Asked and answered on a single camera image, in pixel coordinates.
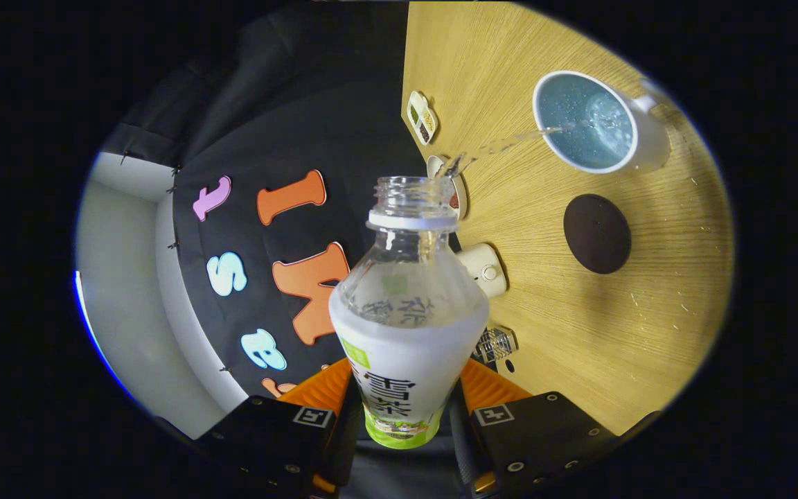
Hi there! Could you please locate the white cup with blue inside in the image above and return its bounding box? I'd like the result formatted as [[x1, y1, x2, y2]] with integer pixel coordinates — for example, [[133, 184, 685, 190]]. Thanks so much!
[[532, 69, 671, 175]]

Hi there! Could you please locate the round white plate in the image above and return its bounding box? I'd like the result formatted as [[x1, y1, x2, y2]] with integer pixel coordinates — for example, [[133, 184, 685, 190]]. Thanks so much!
[[427, 155, 469, 221]]

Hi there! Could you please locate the black backdrop cloth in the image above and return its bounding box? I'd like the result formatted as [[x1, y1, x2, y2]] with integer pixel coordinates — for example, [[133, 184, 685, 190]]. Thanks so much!
[[98, 3, 469, 417]]

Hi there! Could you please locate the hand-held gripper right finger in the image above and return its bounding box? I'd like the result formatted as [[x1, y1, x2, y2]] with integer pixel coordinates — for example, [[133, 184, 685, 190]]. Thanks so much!
[[449, 357, 618, 498]]

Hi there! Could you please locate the wire mesh utensil holder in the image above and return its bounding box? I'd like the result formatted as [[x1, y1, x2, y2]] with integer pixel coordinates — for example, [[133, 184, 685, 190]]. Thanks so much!
[[472, 327, 519, 367]]

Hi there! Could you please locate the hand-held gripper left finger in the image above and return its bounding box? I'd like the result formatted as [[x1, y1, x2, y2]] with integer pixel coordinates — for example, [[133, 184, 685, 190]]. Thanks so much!
[[195, 357, 362, 498]]

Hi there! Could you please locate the dark brown round coaster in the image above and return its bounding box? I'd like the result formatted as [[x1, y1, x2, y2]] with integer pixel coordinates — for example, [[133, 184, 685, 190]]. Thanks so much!
[[563, 193, 632, 275]]

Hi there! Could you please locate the clear bottle with white label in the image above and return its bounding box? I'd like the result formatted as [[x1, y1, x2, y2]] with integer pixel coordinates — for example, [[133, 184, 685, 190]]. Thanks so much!
[[328, 175, 491, 450]]

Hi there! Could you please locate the wooden table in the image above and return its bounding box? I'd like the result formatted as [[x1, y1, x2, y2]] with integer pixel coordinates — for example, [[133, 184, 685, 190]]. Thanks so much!
[[400, 1, 736, 436]]

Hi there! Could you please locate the white divided spice dish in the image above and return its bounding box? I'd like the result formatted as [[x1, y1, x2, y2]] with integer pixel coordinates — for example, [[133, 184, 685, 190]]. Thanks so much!
[[407, 91, 438, 146]]

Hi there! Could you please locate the white toaster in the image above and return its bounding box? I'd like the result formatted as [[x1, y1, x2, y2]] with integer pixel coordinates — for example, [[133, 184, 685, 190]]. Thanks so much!
[[456, 243, 508, 299]]

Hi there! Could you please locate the clear juice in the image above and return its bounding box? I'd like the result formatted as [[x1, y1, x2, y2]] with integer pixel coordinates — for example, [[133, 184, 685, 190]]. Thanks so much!
[[441, 73, 635, 180]]

